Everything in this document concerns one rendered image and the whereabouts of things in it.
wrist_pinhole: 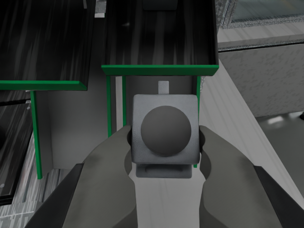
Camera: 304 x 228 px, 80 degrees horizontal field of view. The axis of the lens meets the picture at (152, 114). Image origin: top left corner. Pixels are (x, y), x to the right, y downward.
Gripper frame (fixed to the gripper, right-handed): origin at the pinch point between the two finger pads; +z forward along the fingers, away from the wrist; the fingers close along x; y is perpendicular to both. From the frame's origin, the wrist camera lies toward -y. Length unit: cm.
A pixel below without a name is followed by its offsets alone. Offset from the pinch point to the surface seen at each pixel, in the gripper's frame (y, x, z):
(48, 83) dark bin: -1.2, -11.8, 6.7
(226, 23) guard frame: -5, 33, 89
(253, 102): 45, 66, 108
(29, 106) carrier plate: 13.2, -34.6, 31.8
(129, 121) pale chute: 10.8, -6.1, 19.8
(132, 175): 29.2, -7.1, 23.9
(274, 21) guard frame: -5, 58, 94
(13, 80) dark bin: -0.8, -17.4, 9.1
